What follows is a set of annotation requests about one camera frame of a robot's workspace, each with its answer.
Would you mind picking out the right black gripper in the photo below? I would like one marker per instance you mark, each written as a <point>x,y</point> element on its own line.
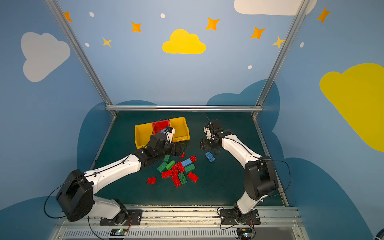
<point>205,144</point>

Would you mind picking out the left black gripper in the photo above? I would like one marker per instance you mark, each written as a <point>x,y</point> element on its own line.
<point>177,148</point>

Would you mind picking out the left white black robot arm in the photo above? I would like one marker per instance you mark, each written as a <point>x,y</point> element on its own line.
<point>77,196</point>

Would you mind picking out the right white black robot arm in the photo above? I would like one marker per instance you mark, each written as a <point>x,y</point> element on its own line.
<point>260,180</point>

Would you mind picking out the green lego brick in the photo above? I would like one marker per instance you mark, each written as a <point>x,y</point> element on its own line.
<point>190,168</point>
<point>169,165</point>
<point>182,178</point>
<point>167,159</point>
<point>162,167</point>

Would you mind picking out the right yellow plastic bin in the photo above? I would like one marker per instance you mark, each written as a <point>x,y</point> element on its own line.
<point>182,131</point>

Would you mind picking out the yellow plastic bin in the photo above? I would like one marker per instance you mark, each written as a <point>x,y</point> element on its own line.
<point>143,133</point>
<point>182,131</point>

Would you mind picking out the red plastic bin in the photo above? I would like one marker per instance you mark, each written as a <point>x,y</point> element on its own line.
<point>158,126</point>

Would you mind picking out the left yellow plastic bin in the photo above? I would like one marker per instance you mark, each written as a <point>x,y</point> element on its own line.
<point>143,133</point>

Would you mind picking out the right green circuit board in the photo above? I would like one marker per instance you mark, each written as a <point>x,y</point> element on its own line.
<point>245,233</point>

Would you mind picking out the green circuit board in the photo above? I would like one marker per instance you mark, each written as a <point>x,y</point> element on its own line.
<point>245,233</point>
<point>118,232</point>

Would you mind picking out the left green circuit board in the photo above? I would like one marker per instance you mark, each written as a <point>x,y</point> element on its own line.
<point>118,232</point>

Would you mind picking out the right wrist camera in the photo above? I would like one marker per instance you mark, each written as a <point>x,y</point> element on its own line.
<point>207,132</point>

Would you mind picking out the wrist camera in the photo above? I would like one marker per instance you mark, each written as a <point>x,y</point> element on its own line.
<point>169,132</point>
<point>207,132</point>

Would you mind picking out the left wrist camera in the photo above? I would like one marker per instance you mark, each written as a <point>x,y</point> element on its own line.
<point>169,132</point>

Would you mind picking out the aluminium frame back bar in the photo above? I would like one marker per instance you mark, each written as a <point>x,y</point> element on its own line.
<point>132,108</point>

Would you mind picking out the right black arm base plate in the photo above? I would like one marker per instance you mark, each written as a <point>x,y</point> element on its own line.
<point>233,216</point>

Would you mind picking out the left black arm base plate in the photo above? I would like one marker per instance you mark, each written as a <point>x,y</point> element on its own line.
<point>133,217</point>

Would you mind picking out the aluminium frame right post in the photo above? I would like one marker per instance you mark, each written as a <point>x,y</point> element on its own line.
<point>291,34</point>

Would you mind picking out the aluminium frame post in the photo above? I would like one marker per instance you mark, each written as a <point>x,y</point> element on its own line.
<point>64,24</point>
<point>291,34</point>

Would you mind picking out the aluminium frame left post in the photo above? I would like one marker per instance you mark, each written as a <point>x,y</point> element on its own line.
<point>64,24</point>

